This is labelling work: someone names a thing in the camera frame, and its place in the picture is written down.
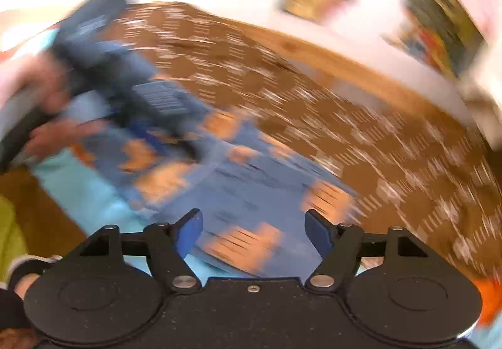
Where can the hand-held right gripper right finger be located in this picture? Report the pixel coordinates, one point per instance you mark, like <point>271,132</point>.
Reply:
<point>318,233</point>

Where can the yellow-green cloth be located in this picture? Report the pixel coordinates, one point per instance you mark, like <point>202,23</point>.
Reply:
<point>10,239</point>

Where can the blue pants with orange cars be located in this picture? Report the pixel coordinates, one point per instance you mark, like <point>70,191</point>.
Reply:
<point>251,184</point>

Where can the person's left hand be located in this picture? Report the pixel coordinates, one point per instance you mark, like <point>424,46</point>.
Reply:
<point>47,82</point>

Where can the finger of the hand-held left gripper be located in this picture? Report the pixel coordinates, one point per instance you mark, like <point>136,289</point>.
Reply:
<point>151,137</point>

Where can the wooden bed frame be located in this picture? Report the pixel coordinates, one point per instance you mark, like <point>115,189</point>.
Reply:
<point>353,70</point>

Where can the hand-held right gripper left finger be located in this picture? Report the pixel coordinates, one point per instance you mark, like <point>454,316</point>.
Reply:
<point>190,233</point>

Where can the landscape wall painting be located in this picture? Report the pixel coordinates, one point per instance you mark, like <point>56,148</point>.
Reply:
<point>431,8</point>

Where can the multicoloured bed sheet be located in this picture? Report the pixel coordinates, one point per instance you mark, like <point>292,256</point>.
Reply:
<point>78,188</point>

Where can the white hanging garment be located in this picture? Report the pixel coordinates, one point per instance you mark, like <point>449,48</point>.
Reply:
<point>482,70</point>

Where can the brown patterned blanket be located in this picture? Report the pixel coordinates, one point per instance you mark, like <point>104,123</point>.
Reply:
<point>313,114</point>

